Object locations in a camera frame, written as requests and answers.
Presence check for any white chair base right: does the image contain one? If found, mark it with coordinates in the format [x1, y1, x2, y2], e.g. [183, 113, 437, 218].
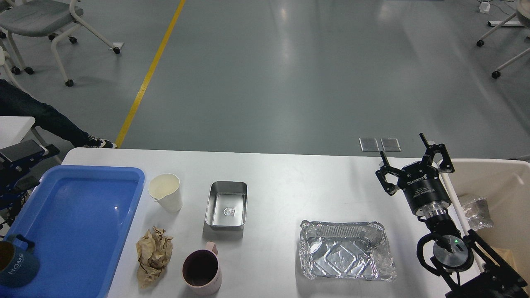
[476, 0, 530, 79]

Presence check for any crumpled clear plastic wrap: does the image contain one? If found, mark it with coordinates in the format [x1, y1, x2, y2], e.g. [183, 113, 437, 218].
[459, 195, 494, 231]

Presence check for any steel rectangular tin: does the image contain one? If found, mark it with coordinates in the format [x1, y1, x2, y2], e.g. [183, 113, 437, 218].
[205, 181, 248, 231]

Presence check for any metal floor plate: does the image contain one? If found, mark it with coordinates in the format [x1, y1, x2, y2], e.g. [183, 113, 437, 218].
[380, 137, 402, 151]
[359, 137, 380, 152]

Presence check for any pink HOME mug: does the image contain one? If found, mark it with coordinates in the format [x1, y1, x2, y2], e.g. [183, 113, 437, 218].
[182, 241, 223, 296]

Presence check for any person in dark trousers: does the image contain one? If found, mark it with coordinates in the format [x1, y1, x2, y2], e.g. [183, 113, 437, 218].
[0, 79, 117, 149]

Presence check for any grey office chair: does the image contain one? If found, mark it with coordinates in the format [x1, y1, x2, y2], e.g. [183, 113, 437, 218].
[0, 0, 121, 87]

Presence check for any aluminium foil tray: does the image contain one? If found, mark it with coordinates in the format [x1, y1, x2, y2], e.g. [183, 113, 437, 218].
[298, 220, 397, 282]

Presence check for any blue plastic tray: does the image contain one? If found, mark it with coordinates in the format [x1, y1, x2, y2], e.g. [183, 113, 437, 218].
[1, 165, 145, 298]

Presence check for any right metal floor plate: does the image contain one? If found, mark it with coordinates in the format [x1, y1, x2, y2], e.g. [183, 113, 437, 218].
[380, 137, 402, 151]

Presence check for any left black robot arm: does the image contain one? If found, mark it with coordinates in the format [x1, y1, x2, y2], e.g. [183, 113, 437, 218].
[0, 139, 60, 228]

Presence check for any white paper cup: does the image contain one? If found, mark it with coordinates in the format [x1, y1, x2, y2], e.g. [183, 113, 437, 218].
[148, 173, 183, 213]

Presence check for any white side table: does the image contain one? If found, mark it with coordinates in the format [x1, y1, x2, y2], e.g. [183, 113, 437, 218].
[0, 116, 48, 149]

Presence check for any beige plastic bin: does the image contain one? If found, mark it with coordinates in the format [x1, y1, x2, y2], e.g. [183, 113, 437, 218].
[441, 159, 530, 298]

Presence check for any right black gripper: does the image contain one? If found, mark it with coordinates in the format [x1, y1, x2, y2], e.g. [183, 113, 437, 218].
[375, 133, 455, 216]

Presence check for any brown paper in bin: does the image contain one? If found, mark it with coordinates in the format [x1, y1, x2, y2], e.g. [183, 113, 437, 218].
[492, 247, 529, 294]

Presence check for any left metal floor plate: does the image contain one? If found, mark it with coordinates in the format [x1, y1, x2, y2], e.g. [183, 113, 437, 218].
[359, 137, 380, 152]

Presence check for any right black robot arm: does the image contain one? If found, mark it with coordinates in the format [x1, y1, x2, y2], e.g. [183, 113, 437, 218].
[375, 134, 529, 298]

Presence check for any dark blue HOME mug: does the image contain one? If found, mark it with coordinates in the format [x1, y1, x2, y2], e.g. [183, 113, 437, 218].
[0, 234, 40, 288]

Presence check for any crumpled brown paper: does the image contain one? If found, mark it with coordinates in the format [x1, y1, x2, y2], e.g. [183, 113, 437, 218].
[135, 226, 173, 289]

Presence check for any white floor power adapter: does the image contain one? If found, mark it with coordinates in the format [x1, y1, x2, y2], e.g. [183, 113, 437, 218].
[479, 1, 491, 14]

